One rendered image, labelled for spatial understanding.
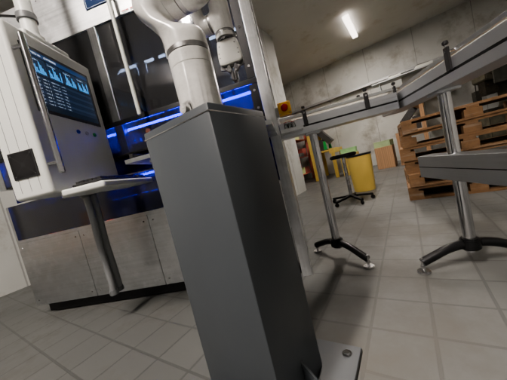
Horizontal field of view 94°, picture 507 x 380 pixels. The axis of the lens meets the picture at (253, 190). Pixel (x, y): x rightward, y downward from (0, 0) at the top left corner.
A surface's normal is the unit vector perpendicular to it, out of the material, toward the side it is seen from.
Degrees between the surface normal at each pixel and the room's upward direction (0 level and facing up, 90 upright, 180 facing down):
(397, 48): 90
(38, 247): 90
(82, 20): 90
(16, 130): 90
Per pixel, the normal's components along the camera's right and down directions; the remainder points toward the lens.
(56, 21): -0.16, 0.11
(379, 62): -0.53, 0.19
